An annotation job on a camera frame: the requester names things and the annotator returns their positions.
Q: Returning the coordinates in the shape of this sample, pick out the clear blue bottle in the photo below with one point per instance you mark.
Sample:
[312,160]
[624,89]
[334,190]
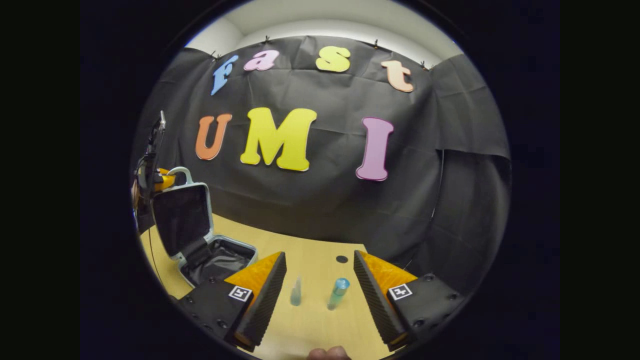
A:
[337,295]

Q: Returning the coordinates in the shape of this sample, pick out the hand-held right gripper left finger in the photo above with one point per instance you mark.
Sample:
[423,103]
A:
[265,305]

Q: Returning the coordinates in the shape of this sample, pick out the white and blue tube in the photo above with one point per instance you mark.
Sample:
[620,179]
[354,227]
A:
[296,295]

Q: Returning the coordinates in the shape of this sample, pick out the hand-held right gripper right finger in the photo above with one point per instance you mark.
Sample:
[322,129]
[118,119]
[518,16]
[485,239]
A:
[377,305]

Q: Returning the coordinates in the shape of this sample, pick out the light blue suitcase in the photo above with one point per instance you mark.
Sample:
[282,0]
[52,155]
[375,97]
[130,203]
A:
[182,220]

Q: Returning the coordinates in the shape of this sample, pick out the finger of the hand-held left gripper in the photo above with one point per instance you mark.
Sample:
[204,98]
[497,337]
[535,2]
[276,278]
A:
[166,181]

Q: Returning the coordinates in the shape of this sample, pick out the black round table grommet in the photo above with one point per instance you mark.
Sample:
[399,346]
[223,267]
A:
[341,259]

